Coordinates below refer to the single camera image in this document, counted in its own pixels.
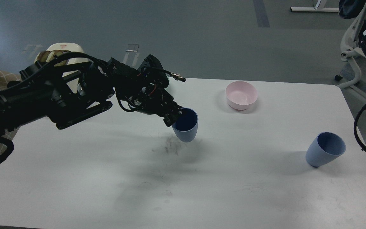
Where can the cream toaster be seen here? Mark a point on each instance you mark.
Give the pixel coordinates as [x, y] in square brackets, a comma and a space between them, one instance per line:
[59, 49]

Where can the white table leg base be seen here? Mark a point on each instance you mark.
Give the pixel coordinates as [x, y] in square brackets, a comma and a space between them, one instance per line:
[318, 6]

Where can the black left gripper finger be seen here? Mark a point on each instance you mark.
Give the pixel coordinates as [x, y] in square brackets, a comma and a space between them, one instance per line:
[171, 117]

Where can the pink bowl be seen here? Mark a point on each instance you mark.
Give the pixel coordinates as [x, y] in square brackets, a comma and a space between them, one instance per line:
[241, 95]

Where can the blue cup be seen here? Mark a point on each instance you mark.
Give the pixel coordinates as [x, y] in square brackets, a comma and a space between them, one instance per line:
[325, 148]
[186, 125]

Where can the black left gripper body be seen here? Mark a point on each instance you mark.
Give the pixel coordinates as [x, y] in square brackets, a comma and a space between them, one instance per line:
[144, 89]

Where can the white office chair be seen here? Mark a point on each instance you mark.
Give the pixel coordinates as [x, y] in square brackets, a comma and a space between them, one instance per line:
[353, 47]

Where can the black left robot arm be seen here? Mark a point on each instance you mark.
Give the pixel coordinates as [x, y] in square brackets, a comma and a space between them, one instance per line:
[44, 92]

